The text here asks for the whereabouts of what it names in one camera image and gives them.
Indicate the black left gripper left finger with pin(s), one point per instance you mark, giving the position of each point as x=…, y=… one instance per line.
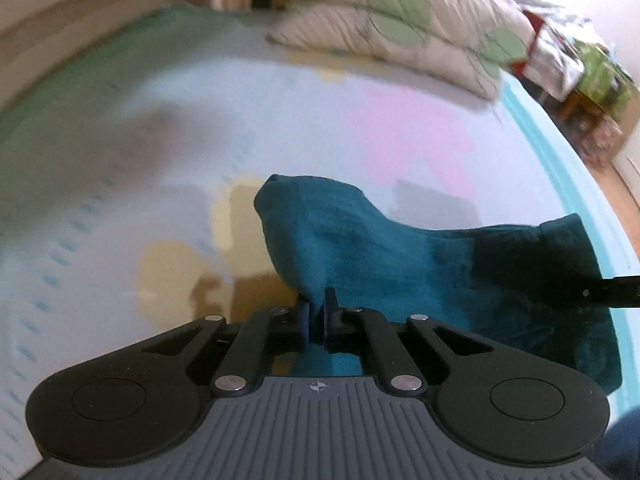
x=139, y=401

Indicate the pale patterned bed sheet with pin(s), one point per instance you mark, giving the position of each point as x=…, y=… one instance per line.
x=128, y=180

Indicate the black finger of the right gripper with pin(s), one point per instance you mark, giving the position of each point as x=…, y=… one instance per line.
x=615, y=293

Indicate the teal pants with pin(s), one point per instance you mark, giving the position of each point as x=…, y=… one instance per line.
x=522, y=286

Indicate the cluttered wooden side table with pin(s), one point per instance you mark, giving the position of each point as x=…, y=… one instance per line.
x=593, y=99

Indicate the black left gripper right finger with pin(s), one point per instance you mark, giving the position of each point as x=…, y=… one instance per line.
x=496, y=401

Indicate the leaf print folded quilt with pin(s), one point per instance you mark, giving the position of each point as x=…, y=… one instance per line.
x=469, y=43

